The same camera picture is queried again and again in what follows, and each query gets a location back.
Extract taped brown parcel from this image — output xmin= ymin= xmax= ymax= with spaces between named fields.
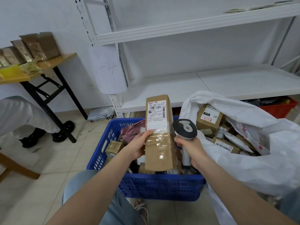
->
xmin=214 ymin=126 xmax=228 ymax=139

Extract person's right forearm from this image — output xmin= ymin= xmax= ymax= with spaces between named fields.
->
xmin=194 ymin=157 xmax=293 ymax=225

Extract brown glossy packet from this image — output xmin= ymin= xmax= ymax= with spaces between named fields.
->
xmin=2 ymin=47 xmax=22 ymax=66
xmin=0 ymin=50 xmax=11 ymax=68

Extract grey handheld barcode scanner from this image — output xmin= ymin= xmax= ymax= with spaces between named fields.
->
xmin=173 ymin=118 xmax=198 ymax=175

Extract blue plastic crate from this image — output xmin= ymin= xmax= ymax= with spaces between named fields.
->
xmin=86 ymin=116 xmax=207 ymax=201

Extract person's sandal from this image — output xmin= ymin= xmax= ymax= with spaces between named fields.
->
xmin=133 ymin=198 xmax=150 ymax=225

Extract white metal shelf rack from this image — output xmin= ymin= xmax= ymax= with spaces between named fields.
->
xmin=280 ymin=55 xmax=300 ymax=75
xmin=75 ymin=0 xmax=300 ymax=119

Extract grey plastic mailer bag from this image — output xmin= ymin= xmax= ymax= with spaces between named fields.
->
xmin=87 ymin=106 xmax=115 ymax=122

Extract white red-print mailer bag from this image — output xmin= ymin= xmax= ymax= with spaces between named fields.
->
xmin=226 ymin=118 xmax=270 ymax=156

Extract pile of parcels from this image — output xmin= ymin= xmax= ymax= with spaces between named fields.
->
xmin=103 ymin=133 xmax=202 ymax=175

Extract tall brown box handwritten sticker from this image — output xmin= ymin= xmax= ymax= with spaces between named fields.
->
xmin=212 ymin=137 xmax=242 ymax=154

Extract wooden folding table black legs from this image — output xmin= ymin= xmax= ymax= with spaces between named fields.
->
xmin=0 ymin=53 xmax=88 ymax=144

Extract person's left forearm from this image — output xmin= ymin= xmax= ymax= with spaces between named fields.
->
xmin=46 ymin=150 xmax=141 ymax=225

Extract wooden chair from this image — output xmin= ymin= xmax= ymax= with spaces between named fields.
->
xmin=0 ymin=152 xmax=41 ymax=183

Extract pink mailer bag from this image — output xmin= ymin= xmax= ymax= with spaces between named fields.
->
xmin=121 ymin=119 xmax=146 ymax=144

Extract person's left leg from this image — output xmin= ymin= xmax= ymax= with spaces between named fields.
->
xmin=62 ymin=170 xmax=141 ymax=225

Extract white paper sign sheet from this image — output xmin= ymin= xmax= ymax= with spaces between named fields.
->
xmin=89 ymin=44 xmax=128 ymax=94

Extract red plastic crate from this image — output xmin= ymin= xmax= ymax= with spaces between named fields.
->
xmin=259 ymin=97 xmax=298 ymax=119

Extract yellow tape roll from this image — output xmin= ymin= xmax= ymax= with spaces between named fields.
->
xmin=0 ymin=65 xmax=25 ymax=80

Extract white woven sack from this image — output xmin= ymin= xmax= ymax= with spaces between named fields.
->
xmin=178 ymin=90 xmax=300 ymax=225

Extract crumpled yellowish paper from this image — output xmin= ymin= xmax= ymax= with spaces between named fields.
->
xmin=20 ymin=59 xmax=43 ymax=75

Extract squat brown box glossy tape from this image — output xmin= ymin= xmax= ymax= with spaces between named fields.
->
xmin=196 ymin=103 xmax=223 ymax=138

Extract person's right hand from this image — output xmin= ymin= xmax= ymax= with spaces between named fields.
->
xmin=174 ymin=136 xmax=209 ymax=170

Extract person's left hand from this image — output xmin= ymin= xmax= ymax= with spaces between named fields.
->
xmin=126 ymin=129 xmax=155 ymax=162

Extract white mailer clear edge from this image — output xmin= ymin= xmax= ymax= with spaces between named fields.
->
xmin=221 ymin=131 xmax=255 ymax=154

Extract brown packets on table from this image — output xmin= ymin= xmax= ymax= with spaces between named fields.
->
xmin=20 ymin=32 xmax=61 ymax=61
xmin=10 ymin=39 xmax=34 ymax=64

